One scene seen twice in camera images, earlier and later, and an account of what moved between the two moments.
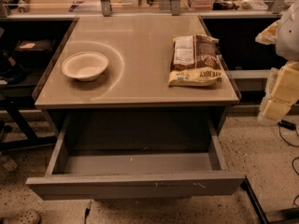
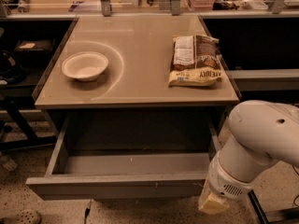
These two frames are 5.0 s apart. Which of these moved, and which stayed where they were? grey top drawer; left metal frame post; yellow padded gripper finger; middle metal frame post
Moved: yellow padded gripper finger
Stayed: grey top drawer; left metal frame post; middle metal frame post
